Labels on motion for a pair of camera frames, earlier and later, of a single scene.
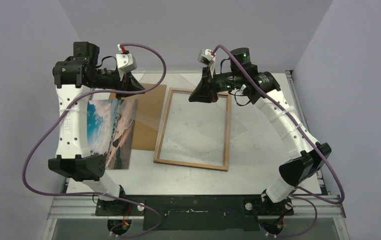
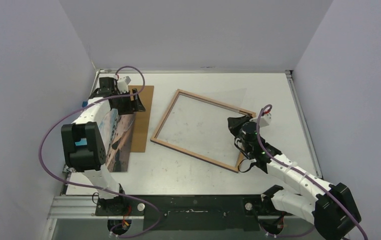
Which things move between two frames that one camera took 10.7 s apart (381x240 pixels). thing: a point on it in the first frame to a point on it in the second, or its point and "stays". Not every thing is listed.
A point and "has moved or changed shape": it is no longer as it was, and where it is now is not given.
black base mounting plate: (194, 212) stays
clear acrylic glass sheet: (164, 104) to (198, 121)
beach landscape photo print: (110, 125) stays
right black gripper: (209, 84) to (238, 124)
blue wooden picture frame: (157, 157) to (207, 158)
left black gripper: (129, 83) to (133, 106)
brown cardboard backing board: (148, 115) has moved or changed shape
